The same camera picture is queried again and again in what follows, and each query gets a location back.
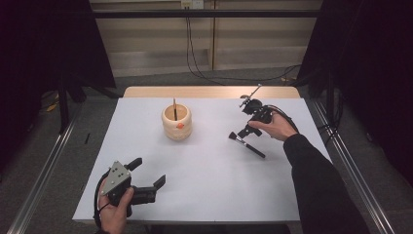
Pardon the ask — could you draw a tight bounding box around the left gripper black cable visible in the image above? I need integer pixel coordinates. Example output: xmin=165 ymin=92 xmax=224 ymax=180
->
xmin=93 ymin=171 xmax=110 ymax=230

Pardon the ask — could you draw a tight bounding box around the black curtain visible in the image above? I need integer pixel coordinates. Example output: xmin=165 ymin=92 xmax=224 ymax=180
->
xmin=0 ymin=0 xmax=117 ymax=165
xmin=296 ymin=0 xmax=413 ymax=188

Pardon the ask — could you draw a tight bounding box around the person's right hand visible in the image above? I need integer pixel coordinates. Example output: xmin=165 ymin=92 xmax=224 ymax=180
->
xmin=247 ymin=111 xmax=299 ymax=142

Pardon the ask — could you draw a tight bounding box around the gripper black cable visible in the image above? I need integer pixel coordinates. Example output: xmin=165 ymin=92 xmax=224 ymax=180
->
xmin=93 ymin=171 xmax=110 ymax=230
xmin=267 ymin=103 xmax=300 ymax=135

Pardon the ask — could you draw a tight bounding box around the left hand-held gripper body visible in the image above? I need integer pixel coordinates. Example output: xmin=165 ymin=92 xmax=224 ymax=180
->
xmin=100 ymin=160 xmax=159 ymax=218

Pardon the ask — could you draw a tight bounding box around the black stand leg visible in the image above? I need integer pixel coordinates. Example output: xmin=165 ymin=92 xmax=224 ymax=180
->
xmin=57 ymin=76 xmax=71 ymax=135
xmin=325 ymin=70 xmax=336 ymax=125

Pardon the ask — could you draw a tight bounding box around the metal floor rail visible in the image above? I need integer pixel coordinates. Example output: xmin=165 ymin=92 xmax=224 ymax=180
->
xmin=311 ymin=97 xmax=395 ymax=234
xmin=6 ymin=105 xmax=84 ymax=234

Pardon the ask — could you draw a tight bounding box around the white wall outlet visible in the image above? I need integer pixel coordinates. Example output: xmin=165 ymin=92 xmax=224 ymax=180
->
xmin=180 ymin=0 xmax=206 ymax=10

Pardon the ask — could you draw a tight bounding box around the person's left hand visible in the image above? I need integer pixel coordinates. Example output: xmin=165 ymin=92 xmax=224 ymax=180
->
xmin=96 ymin=179 xmax=135 ymax=234

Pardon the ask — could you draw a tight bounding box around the wooden ribbed cup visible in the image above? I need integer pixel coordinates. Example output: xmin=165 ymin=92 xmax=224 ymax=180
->
xmin=161 ymin=102 xmax=193 ymax=141

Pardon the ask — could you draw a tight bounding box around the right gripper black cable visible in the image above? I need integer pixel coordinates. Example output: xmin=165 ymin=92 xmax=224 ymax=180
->
xmin=267 ymin=103 xmax=300 ymax=135

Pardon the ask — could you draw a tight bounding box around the black makeup brush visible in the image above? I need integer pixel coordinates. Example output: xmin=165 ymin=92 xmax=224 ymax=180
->
xmin=228 ymin=131 xmax=267 ymax=160

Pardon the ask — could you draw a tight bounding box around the white table mat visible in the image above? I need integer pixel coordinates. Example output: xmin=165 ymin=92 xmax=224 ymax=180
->
xmin=72 ymin=97 xmax=333 ymax=224

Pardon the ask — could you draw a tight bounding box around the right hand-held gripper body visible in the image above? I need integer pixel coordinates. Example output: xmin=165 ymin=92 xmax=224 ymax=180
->
xmin=239 ymin=83 xmax=275 ymax=132

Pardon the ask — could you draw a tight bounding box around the black hanging cable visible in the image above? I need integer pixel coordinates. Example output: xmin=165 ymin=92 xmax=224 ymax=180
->
xmin=185 ymin=17 xmax=226 ymax=87
xmin=188 ymin=17 xmax=302 ymax=83

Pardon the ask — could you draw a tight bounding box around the dark horizontal bar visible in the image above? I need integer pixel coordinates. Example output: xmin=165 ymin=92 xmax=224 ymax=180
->
xmin=92 ymin=9 xmax=321 ymax=20

